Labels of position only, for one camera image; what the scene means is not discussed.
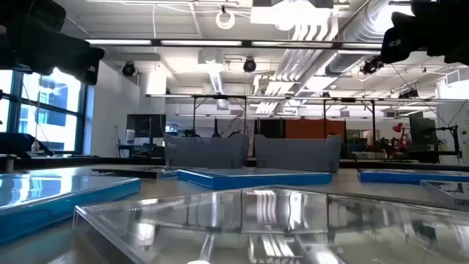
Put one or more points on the black screen on stand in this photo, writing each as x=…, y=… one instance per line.
x=422, y=130

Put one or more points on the black aluminium table frame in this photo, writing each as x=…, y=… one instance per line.
x=73, y=161

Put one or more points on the window with dark frame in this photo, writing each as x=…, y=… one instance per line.
x=47, y=110

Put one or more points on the red desk lamp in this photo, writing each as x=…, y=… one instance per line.
x=398, y=128

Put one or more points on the dark bundle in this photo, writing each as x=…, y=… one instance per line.
x=18, y=143

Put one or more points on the grey translucent plastic bin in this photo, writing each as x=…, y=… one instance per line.
x=205, y=152
x=297, y=154

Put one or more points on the black stand with boom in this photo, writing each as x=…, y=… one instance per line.
x=454, y=139

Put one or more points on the small white bottle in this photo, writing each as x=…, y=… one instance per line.
x=35, y=146

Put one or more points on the clear jewel case grey insert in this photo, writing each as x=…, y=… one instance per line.
x=447, y=192

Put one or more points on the silver ceiling duct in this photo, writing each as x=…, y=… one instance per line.
x=359, y=29

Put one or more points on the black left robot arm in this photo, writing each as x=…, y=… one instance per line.
x=33, y=40

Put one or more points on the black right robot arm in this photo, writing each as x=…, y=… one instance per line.
x=439, y=25

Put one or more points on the black ceiling camera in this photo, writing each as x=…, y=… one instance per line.
x=371, y=66
x=249, y=65
x=128, y=69

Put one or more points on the black beam with light strips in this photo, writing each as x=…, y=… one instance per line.
x=220, y=43

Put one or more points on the blue case with printed cover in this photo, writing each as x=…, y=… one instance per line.
x=55, y=194

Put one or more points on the black monitor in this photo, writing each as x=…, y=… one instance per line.
x=146, y=125

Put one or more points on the black background rig frame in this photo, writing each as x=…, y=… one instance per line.
x=220, y=97

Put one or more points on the plain blue plastic case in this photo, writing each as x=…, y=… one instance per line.
x=256, y=179
x=410, y=176

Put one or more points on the clear jewel case black tray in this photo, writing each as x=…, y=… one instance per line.
x=256, y=220

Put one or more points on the orange partition panel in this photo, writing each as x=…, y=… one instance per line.
x=315, y=129

